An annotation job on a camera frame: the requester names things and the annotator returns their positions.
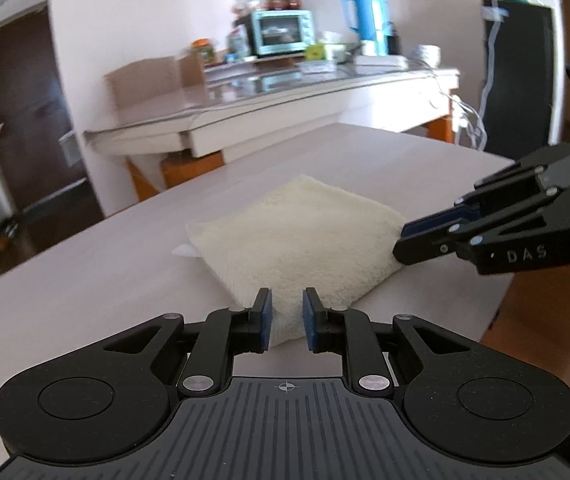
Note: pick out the pale glass jar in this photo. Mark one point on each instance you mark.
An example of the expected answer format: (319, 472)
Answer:
(256, 3)

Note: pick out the white power strip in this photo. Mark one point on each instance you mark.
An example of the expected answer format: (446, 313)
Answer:
(380, 61)

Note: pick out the jar of red preserve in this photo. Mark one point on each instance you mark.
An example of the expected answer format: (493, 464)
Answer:
(290, 0)
(273, 3)

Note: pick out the orange lid jar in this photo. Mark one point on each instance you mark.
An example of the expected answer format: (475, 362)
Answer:
(203, 52)

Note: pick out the stack of white bowls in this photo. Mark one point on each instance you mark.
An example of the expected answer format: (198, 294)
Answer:
(426, 54)

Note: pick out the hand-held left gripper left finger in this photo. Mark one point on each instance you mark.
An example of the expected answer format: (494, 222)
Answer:
(265, 320)

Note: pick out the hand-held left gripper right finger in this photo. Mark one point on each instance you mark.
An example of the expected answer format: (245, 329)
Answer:
(308, 320)

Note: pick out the brown cardboard piece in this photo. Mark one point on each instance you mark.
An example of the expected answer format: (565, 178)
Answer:
(192, 71)

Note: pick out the white snack bag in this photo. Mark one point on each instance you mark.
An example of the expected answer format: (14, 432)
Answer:
(238, 42)

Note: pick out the green tissue box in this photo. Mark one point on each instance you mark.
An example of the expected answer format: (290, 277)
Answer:
(315, 52)

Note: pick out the dark brown door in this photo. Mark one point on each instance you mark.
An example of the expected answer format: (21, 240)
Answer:
(20, 135)

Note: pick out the person's right forearm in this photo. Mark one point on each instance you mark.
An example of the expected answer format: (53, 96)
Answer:
(540, 320)

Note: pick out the white dining table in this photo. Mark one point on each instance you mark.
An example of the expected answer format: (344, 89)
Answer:
(265, 120)

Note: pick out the blue thermos flask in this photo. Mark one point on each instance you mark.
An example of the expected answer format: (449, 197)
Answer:
(370, 10)

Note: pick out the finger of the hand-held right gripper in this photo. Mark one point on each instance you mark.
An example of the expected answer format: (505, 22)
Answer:
(430, 225)
(415, 252)

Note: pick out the teal toaster oven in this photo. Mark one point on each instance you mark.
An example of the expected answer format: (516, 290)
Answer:
(282, 32)

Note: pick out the cream towel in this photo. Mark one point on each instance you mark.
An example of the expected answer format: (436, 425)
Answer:
(295, 230)

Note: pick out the black tall cabinet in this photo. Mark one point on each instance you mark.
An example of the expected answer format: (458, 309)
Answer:
(520, 85)

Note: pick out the cardboard box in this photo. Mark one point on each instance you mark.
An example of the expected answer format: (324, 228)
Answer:
(140, 80)

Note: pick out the black power bank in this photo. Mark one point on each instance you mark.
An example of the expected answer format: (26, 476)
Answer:
(393, 45)

